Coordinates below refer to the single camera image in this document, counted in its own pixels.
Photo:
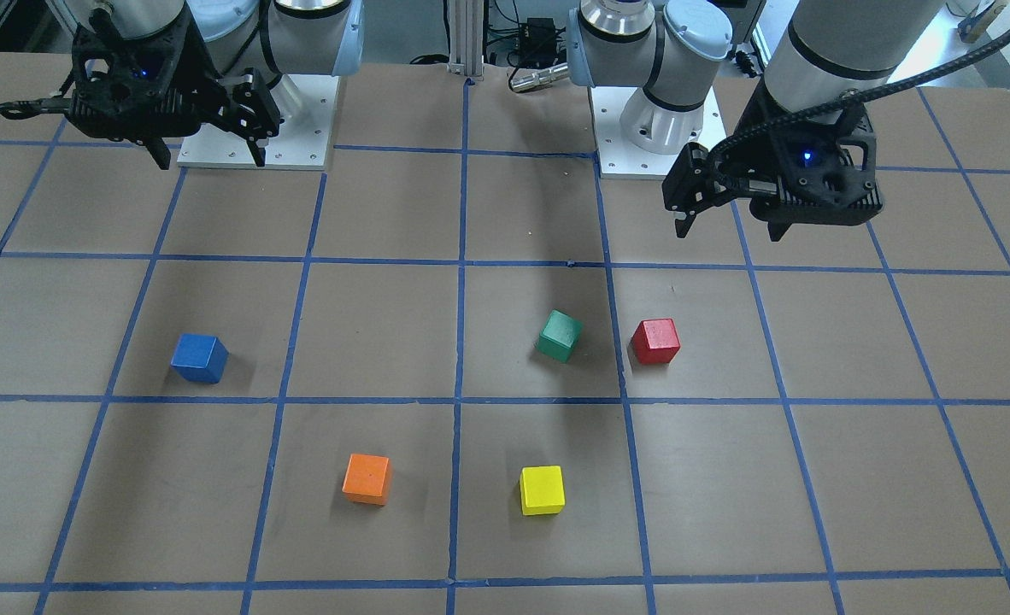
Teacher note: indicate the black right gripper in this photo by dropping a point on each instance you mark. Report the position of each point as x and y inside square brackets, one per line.
[247, 104]

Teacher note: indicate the blue wooden block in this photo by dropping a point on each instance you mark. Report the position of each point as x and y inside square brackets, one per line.
[199, 358]

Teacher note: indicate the green wooden block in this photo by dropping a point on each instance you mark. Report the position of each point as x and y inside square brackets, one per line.
[559, 336]

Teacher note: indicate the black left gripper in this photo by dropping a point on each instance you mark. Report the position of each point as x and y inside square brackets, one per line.
[748, 128]

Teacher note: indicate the yellow wooden block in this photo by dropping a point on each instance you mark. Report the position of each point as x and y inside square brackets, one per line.
[542, 490]

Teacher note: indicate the orange wooden block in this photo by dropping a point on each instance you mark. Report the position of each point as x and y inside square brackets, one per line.
[367, 479]

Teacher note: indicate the aluminium frame post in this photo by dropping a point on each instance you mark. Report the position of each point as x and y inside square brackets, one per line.
[466, 38]

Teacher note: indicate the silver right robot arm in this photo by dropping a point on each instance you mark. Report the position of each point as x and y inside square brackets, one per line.
[273, 38]

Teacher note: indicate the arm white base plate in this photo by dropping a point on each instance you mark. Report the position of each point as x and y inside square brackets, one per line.
[308, 105]
[637, 139]

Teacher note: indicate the red wooden block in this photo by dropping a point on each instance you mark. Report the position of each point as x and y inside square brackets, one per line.
[655, 341]

